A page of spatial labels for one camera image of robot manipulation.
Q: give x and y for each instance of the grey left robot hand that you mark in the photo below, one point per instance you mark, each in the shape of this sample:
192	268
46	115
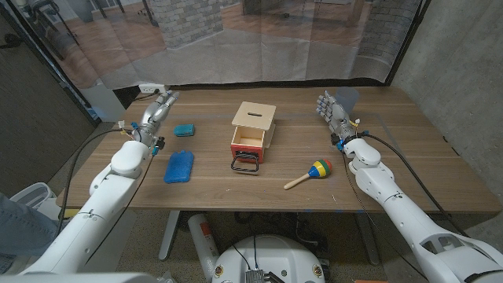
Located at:
153	116

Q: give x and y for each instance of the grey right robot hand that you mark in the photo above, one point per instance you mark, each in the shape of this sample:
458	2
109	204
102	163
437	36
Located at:
338	120

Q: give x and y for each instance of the teal toy phone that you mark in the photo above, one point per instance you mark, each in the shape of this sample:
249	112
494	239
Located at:
184	130

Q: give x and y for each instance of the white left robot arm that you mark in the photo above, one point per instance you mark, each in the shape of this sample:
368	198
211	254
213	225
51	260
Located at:
98	196

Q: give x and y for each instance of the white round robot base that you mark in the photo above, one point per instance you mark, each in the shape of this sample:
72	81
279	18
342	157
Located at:
267	255

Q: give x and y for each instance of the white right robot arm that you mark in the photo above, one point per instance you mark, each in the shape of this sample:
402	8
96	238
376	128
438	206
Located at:
401	212

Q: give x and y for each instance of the colourful wooden maraca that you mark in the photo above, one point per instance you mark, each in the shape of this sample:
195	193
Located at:
320	168

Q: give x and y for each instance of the blue ice pack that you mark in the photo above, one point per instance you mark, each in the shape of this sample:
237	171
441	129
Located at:
179	167

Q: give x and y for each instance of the translucent grey cup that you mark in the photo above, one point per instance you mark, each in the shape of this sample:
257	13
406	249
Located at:
347	98

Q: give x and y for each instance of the white power strip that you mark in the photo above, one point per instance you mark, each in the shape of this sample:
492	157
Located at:
151	88

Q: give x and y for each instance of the white cabinet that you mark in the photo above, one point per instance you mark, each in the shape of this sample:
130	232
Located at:
102	104

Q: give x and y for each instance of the wooden box with slot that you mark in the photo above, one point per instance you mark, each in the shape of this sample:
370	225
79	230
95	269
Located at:
254	114

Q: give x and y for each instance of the printed room backdrop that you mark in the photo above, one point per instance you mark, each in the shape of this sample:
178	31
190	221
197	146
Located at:
236	47

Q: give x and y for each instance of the dark grey partition panel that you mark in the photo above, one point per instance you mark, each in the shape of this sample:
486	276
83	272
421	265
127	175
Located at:
35	118

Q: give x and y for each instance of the grey table leg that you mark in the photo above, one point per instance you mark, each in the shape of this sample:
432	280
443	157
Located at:
169	236
367	239

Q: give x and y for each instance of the white cylinder with orange label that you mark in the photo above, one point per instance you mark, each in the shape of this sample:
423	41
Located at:
204	247

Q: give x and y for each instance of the person in blue jeans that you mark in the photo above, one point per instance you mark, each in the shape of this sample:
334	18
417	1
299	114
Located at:
23	232

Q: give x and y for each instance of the black backdrop frame pole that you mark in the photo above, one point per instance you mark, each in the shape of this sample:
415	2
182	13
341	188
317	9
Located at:
407	43

